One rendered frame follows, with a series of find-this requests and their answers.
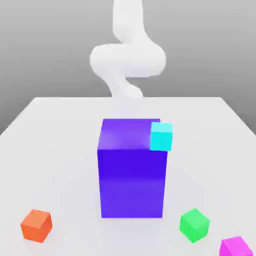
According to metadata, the small cyan cube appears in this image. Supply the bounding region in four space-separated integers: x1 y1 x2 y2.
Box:
149 121 173 152

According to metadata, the small green cube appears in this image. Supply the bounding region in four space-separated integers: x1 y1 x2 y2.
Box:
179 207 211 244

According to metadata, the small orange cube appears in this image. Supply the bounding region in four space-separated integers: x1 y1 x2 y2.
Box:
20 209 53 244

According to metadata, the small magenta cube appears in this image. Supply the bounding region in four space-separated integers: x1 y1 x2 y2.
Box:
219 235 254 256

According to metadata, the large purple box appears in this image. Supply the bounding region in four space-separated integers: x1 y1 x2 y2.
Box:
97 118 168 219

